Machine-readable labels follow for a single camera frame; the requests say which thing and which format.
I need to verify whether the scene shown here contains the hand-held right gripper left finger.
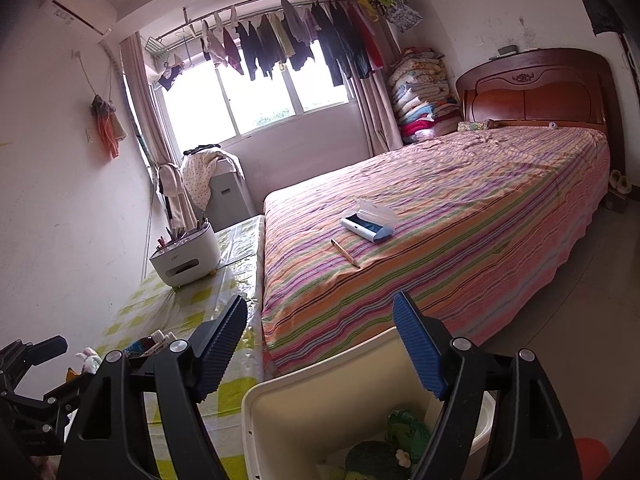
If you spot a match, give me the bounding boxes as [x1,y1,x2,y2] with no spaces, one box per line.
[59,294,249,480]

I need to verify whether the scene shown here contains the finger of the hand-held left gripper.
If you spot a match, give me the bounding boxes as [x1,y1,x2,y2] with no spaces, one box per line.
[20,336,69,368]
[30,376,96,411]

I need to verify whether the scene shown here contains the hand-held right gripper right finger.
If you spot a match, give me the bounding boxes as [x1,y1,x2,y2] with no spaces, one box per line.
[392,290,583,480]

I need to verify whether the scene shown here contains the white plastic bin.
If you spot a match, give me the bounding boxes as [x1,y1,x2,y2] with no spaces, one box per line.
[241,326,497,480]

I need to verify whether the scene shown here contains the small white plush toy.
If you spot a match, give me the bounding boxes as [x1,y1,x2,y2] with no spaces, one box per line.
[75,347,104,376]

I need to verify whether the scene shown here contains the light green toy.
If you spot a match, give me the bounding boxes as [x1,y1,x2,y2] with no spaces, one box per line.
[385,409,432,449]

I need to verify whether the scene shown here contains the green checkered tablecloth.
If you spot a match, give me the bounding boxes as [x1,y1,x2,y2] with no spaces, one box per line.
[65,215,267,480]

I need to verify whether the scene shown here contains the white desk organizer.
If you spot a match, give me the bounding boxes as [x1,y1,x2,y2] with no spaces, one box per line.
[149,222,222,288]

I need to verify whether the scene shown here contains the bundle of pens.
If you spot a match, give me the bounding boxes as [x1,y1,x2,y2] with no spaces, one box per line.
[155,216,212,252]

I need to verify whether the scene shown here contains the dark green broccoli toy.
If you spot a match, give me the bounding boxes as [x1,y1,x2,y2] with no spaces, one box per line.
[345,441,414,480]

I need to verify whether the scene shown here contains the wooden pencil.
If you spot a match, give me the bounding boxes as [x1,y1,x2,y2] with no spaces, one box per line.
[331,239,361,268]

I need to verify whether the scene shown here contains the blue white pencil case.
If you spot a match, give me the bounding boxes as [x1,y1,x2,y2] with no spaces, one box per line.
[340,199,399,245]

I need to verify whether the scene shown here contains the bed with striped sheet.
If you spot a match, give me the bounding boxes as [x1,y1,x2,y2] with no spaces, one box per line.
[261,125,612,377]

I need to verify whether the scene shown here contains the grey cabinet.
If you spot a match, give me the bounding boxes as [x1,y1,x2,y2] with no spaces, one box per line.
[207,170,257,226]

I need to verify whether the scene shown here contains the polka dot cloth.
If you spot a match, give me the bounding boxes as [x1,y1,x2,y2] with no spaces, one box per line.
[181,149,237,211]

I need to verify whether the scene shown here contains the white hanging garment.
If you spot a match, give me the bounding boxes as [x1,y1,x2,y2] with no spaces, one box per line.
[157,162,184,199]

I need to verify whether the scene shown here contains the orange round object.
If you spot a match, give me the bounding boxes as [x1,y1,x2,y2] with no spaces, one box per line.
[572,437,614,480]

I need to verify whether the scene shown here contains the orange cloth on hook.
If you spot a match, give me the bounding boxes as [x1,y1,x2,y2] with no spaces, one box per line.
[91,94,129,161]

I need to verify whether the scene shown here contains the beige short curtain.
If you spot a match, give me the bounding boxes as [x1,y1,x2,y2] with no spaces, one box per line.
[350,67,404,153]

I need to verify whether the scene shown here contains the beige long curtain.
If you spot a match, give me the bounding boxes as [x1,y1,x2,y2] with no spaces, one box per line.
[120,32,198,228]

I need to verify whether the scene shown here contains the stack of folded quilts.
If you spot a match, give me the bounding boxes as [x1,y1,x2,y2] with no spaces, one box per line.
[387,47,462,145]

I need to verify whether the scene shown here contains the window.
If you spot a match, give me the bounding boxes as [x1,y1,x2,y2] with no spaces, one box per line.
[149,40,352,162]

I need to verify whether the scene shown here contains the wooden headboard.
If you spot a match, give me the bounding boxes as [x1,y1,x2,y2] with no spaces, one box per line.
[455,48,623,137]

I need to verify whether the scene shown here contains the row of hanging clothes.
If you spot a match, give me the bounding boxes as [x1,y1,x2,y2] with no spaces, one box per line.
[155,0,424,92]

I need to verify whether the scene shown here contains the air conditioner hose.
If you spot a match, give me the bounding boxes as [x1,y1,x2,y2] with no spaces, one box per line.
[99,36,151,171]

